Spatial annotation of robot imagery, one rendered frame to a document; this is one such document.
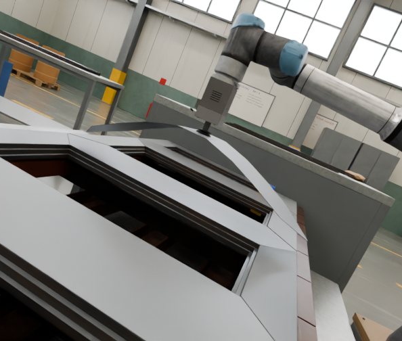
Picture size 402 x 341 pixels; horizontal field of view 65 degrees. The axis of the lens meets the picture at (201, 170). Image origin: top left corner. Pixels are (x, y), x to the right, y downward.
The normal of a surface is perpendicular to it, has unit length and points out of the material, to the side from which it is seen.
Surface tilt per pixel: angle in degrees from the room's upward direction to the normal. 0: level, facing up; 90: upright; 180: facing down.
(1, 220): 0
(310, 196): 90
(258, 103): 90
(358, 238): 90
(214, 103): 90
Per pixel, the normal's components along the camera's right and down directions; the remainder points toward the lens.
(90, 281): 0.40, -0.90
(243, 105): -0.21, 0.11
